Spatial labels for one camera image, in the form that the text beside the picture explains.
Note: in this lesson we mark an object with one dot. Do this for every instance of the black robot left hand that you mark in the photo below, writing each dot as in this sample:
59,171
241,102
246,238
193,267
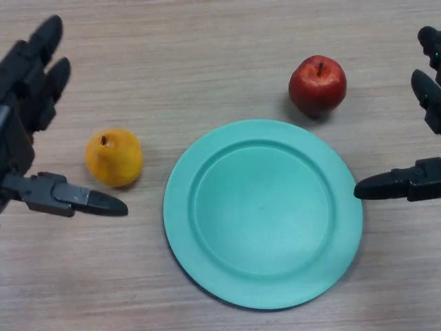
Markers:
24,86

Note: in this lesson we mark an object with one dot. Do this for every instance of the red apple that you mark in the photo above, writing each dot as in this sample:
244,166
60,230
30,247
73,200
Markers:
317,88

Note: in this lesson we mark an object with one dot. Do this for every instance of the yellow pear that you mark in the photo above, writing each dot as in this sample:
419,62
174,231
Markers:
115,160

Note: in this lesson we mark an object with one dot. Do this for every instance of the green round plate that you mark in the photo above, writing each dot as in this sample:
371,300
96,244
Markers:
262,217

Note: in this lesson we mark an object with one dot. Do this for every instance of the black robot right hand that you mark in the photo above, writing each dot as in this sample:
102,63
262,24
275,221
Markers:
389,184

